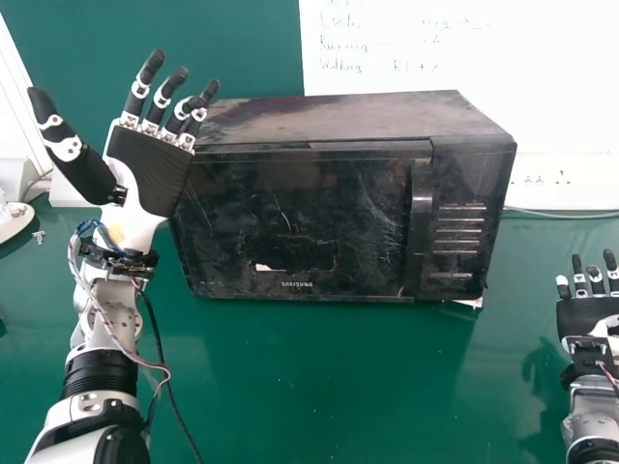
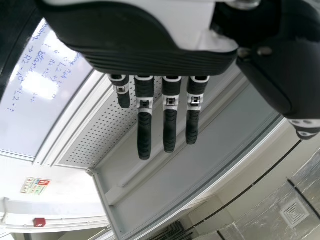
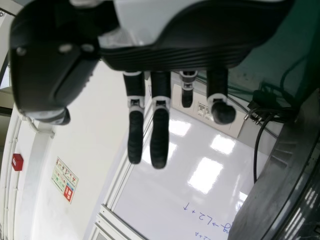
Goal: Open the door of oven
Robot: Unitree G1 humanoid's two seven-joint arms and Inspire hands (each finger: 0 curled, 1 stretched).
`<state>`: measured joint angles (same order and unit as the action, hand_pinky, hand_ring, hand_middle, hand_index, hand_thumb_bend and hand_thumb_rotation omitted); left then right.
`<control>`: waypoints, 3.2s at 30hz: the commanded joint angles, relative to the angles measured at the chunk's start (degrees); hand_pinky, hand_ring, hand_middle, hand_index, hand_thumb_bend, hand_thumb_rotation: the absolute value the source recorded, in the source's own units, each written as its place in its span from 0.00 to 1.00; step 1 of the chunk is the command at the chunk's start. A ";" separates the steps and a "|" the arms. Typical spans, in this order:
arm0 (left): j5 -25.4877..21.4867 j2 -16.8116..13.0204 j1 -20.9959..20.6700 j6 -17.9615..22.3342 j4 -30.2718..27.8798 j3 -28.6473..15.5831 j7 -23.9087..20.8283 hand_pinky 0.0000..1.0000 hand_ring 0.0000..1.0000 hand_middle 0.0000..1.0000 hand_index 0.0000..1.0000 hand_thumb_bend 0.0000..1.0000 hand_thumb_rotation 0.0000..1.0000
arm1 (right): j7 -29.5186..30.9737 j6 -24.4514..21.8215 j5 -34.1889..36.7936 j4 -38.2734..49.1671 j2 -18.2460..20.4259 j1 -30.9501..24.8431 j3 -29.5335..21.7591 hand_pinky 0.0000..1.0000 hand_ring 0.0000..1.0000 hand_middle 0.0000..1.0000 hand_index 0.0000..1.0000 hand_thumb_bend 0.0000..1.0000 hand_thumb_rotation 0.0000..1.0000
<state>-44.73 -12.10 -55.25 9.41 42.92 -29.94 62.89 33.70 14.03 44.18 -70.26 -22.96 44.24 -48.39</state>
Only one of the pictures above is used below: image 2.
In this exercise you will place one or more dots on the white perforated metal panel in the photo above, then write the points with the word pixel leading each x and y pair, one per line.
pixel 100 135

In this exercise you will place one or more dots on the white metal rack frame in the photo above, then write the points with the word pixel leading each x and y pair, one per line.
pixel 200 180

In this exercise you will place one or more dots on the square ceiling air vent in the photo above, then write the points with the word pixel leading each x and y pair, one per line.
pixel 294 213

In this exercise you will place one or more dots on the white whiteboard with blue writing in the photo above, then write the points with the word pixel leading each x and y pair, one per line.
pixel 30 100

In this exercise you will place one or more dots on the wall safety poster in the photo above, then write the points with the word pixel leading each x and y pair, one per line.
pixel 35 186

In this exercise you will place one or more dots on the red fire alarm box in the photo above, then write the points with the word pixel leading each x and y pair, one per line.
pixel 40 222

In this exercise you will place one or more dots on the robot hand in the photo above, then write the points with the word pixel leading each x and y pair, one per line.
pixel 140 32

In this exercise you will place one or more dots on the silver foil air duct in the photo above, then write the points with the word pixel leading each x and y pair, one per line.
pixel 270 220

